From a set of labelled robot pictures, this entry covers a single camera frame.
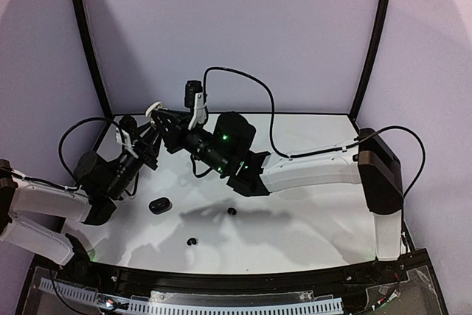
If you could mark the left black frame post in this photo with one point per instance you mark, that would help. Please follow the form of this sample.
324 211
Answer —
82 22

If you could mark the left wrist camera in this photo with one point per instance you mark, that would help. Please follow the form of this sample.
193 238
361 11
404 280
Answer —
124 134

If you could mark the black earbud center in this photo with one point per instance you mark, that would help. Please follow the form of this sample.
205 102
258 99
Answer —
231 211

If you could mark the right black frame post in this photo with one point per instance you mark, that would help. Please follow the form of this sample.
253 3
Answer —
372 51

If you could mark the black frame post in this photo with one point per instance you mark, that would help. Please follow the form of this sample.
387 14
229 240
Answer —
372 51
82 22

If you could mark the white earbud charging case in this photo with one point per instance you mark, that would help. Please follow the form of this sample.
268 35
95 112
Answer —
153 108

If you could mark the black earbud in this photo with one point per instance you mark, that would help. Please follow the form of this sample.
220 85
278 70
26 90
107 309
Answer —
192 242
231 211

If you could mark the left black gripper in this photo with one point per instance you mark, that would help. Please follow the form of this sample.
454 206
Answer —
146 155

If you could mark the black earbud charging case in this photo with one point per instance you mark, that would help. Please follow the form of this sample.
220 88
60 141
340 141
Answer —
160 205

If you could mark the white slotted cable duct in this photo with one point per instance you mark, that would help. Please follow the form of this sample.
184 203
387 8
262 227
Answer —
303 302

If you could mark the black earbud front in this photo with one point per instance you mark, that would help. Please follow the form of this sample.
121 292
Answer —
192 242

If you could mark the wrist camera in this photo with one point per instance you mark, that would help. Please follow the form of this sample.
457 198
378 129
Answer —
195 100
124 134

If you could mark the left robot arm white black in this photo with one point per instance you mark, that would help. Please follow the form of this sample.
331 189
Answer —
92 202

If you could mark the black front aluminium rail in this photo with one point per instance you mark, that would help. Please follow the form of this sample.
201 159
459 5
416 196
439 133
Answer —
125 280

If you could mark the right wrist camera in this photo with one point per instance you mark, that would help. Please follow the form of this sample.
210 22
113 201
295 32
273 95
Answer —
195 100

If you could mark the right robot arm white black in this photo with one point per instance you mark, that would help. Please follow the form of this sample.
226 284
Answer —
365 160

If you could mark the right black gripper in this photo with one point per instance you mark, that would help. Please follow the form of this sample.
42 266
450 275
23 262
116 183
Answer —
176 138

